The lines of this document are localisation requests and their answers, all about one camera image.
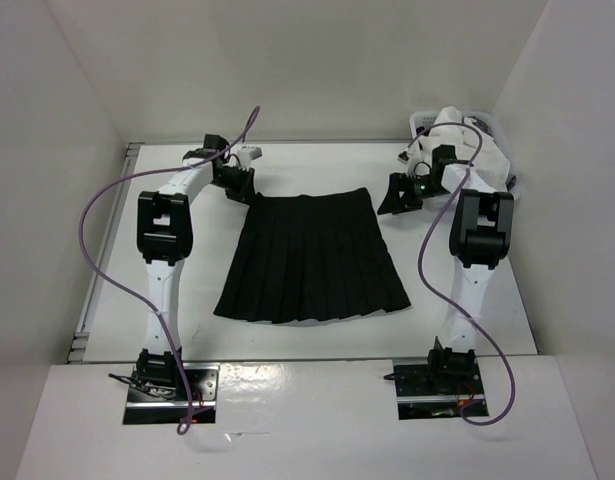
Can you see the black pleated skirt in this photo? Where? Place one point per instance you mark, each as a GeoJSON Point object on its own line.
{"type": "Point", "coordinates": [308, 257]}

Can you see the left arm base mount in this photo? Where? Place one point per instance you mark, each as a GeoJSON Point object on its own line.
{"type": "Point", "coordinates": [153, 403]}

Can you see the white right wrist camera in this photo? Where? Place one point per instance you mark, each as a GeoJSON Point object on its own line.
{"type": "Point", "coordinates": [415, 166]}

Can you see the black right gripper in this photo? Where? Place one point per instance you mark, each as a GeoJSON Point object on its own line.
{"type": "Point", "coordinates": [392, 201]}

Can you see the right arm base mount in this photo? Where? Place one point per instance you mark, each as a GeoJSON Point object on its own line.
{"type": "Point", "coordinates": [419, 395]}

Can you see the white plastic basket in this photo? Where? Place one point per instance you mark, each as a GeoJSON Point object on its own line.
{"type": "Point", "coordinates": [511, 184]}

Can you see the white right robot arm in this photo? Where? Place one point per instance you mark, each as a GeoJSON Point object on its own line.
{"type": "Point", "coordinates": [479, 239]}

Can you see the white crumpled skirt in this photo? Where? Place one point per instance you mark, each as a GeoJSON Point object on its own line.
{"type": "Point", "coordinates": [490, 164]}

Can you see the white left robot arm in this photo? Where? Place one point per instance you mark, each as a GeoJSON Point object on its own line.
{"type": "Point", "coordinates": [165, 241]}

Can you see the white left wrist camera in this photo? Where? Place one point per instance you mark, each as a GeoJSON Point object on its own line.
{"type": "Point", "coordinates": [246, 155]}

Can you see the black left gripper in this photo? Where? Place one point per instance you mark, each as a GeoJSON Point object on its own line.
{"type": "Point", "coordinates": [246, 191]}

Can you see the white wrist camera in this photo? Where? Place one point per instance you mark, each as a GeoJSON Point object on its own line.
{"type": "Point", "coordinates": [415, 166]}
{"type": "Point", "coordinates": [246, 155]}

